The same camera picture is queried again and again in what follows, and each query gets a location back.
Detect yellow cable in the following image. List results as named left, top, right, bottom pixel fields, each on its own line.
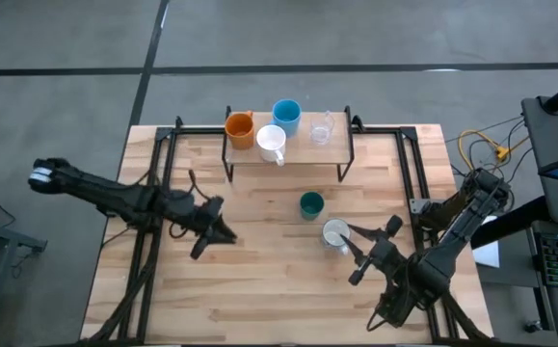
left=457, top=128, right=511, bottom=175

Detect grey cabinet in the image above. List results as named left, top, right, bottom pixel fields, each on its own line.
left=520, top=95, right=558, bottom=227

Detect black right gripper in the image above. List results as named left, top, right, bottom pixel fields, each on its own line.
left=340, top=215, right=408, bottom=276

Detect black metal table frame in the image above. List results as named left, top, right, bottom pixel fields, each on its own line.
left=85, top=115, right=496, bottom=346

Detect dark green cup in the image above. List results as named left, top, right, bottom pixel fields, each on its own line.
left=299, top=191, right=326, bottom=222

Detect white paper sheet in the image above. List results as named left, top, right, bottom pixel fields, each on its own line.
left=470, top=215, right=501, bottom=269

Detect light blue faceted mug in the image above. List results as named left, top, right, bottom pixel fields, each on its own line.
left=271, top=98, right=303, bottom=139

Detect white ribbed mug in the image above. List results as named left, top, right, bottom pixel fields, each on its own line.
left=255, top=123, right=288, bottom=168

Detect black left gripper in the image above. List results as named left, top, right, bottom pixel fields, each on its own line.
left=170, top=192, right=238, bottom=245

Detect clear glass cup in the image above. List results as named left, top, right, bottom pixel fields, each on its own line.
left=309, top=110, right=336, bottom=147

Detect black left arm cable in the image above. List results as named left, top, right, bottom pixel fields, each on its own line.
left=187, top=168, right=212, bottom=200

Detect wooden shelf black metal legs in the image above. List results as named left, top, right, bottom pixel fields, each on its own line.
left=221, top=105, right=357, bottom=184

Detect dark grey desk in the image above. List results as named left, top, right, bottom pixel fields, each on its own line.
left=468, top=195, right=558, bottom=347

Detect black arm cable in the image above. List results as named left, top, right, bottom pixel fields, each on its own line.
left=187, top=168, right=212, bottom=200
left=365, top=307, right=391, bottom=334

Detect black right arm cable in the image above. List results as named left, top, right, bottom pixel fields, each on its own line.
left=365, top=307, right=391, bottom=334

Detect orange mug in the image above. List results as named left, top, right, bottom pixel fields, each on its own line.
left=224, top=111, right=255, bottom=150

